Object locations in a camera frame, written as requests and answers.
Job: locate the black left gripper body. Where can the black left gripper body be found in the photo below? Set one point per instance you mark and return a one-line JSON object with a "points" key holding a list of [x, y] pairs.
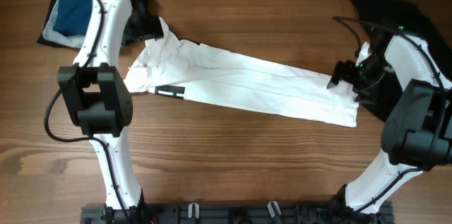
{"points": [[143, 27]]}

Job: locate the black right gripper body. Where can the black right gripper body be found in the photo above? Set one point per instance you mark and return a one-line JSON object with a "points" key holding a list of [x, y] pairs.
{"points": [[369, 74]]}

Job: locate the white Puma t-shirt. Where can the white Puma t-shirt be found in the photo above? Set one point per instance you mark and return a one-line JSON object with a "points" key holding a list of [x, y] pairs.
{"points": [[216, 76]]}

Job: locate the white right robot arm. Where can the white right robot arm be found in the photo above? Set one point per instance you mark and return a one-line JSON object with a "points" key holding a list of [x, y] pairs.
{"points": [[399, 78]]}

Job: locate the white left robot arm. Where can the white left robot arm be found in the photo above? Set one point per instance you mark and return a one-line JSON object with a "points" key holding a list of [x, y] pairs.
{"points": [[100, 104]]}

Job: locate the black folded garment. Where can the black folded garment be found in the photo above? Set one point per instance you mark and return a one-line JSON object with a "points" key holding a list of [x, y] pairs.
{"points": [[67, 22]]}

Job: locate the black garment with logo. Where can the black garment with logo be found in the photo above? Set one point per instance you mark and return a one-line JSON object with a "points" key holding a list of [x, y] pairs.
{"points": [[395, 13]]}

